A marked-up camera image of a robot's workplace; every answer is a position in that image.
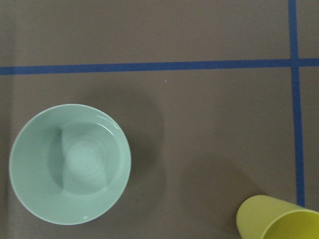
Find light green ceramic bowl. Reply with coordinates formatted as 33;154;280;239
9;104;131;225

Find yellow plastic cup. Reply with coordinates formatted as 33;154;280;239
236;195;319;239

